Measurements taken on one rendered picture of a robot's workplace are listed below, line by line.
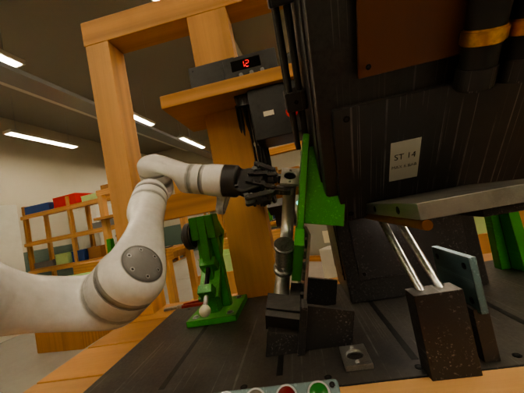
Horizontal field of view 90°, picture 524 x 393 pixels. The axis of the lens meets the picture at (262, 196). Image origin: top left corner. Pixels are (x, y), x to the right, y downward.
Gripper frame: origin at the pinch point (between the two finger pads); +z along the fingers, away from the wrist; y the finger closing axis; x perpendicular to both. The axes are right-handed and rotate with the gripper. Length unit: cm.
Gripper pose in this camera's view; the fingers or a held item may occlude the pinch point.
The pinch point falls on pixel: (285, 184)
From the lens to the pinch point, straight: 59.2
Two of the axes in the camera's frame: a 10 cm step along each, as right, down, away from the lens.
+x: 0.4, 7.2, 6.9
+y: 1.4, -6.9, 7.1
